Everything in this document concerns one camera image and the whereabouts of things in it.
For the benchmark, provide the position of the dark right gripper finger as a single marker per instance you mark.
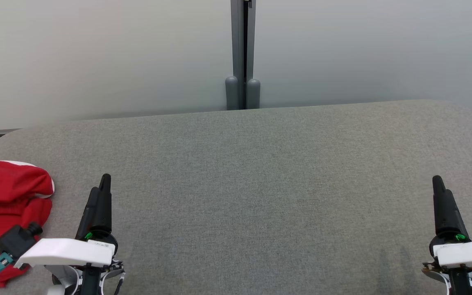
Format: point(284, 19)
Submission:
point(452, 221)
point(439, 205)

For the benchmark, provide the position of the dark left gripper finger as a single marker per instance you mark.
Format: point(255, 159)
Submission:
point(105, 205)
point(90, 213)

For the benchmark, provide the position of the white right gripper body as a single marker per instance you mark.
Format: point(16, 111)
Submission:
point(469, 253)

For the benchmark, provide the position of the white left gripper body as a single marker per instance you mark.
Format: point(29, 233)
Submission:
point(68, 252)

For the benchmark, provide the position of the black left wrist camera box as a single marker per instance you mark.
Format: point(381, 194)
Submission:
point(14, 241)

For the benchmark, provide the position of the grey metal partition post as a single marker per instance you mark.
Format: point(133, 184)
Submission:
point(243, 61)

